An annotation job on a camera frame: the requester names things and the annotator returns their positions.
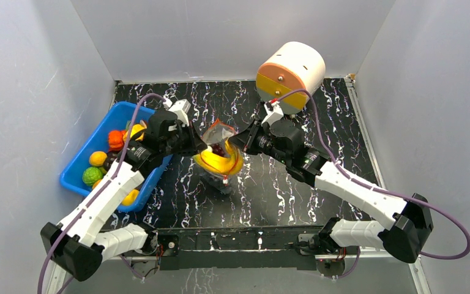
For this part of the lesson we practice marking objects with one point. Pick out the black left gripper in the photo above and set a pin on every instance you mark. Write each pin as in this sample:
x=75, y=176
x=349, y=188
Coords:
x=196, y=143

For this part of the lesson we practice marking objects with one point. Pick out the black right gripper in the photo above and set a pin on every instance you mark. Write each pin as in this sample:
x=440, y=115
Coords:
x=255, y=138

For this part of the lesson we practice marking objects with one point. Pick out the yellow toy banana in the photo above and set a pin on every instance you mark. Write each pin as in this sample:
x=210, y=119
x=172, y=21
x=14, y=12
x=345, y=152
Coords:
x=226, y=166

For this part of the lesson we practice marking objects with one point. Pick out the clear zip bag orange zipper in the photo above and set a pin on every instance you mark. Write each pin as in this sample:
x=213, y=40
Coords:
x=217, y=132

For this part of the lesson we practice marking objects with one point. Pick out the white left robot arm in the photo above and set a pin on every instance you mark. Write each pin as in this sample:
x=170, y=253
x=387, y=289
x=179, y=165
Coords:
x=76, y=243

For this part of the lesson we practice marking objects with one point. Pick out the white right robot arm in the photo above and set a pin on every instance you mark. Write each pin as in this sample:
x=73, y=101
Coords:
x=400, y=227

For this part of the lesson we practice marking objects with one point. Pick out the yellow toy pepper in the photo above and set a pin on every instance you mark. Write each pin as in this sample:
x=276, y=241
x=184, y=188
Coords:
x=135, y=129

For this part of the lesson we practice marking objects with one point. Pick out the blue plastic bin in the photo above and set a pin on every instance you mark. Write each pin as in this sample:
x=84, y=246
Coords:
x=116, y=119

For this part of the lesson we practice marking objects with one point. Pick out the yellow orange toy fruit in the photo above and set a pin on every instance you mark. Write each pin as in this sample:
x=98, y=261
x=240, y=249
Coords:
x=130, y=198

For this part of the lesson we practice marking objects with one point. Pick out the dark plum toy fruit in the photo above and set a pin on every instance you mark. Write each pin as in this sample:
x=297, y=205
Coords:
x=111, y=156

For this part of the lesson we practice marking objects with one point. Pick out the round drawer cabinet toy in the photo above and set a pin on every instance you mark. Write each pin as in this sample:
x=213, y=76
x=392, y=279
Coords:
x=293, y=66

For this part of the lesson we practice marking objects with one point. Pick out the yellow toy lemon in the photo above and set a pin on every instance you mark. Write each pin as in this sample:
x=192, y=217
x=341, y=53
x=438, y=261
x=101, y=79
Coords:
x=97, y=158

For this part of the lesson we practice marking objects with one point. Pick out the orange toy citrus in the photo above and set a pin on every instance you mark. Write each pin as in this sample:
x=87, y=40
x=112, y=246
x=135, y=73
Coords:
x=96, y=184

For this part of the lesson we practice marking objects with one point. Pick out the green toy fruit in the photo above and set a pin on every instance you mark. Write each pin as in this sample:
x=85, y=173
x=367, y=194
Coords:
x=91, y=175

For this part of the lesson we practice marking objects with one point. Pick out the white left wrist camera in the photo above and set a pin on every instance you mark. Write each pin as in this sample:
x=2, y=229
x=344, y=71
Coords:
x=180, y=108

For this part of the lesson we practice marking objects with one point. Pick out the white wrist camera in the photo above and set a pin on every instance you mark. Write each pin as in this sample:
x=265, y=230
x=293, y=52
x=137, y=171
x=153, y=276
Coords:
x=180, y=108
x=274, y=112

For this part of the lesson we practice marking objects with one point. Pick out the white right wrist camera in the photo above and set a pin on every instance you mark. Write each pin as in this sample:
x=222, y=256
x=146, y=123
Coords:
x=274, y=112

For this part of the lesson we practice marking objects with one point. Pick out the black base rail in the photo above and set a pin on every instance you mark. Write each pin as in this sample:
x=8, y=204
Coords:
x=297, y=246

